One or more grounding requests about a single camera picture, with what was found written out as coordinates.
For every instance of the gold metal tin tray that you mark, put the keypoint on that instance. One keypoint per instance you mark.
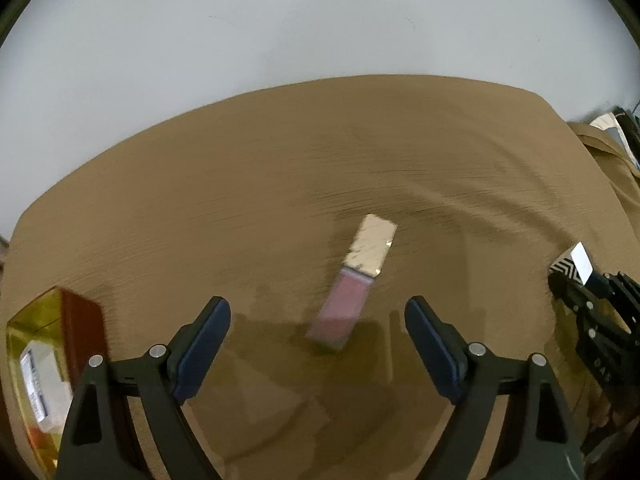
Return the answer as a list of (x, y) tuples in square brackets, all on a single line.
[(74, 326)]

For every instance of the white cloth pile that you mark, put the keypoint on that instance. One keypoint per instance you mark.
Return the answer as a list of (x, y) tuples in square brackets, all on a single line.
[(623, 128)]

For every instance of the pink lip gloss gold cap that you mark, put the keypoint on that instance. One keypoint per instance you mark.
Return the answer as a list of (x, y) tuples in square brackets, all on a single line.
[(362, 265)]

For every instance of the brown tablecloth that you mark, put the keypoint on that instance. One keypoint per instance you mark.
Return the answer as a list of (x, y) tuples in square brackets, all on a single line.
[(257, 199)]

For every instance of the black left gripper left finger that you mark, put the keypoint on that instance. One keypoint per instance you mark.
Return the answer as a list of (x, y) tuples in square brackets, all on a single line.
[(99, 439)]

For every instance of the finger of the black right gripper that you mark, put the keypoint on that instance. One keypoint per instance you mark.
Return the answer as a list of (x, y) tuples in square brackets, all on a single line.
[(606, 309)]

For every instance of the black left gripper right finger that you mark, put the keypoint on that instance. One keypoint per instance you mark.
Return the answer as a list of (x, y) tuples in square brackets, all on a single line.
[(537, 439)]

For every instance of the white striped small box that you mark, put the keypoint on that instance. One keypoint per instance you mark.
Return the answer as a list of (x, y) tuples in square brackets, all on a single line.
[(574, 264)]

